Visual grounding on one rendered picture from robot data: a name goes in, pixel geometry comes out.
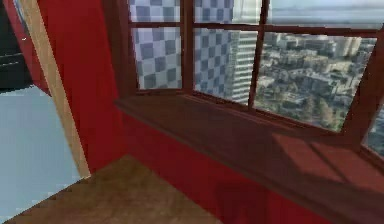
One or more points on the brown wooden bay window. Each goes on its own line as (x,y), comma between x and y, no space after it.
(186,66)

